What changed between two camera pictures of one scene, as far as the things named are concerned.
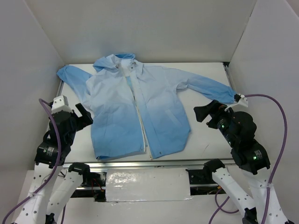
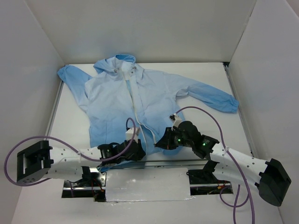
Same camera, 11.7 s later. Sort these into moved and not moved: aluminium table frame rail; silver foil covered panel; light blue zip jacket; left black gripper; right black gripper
Moved: right black gripper; left black gripper; light blue zip jacket
Not moved: aluminium table frame rail; silver foil covered panel
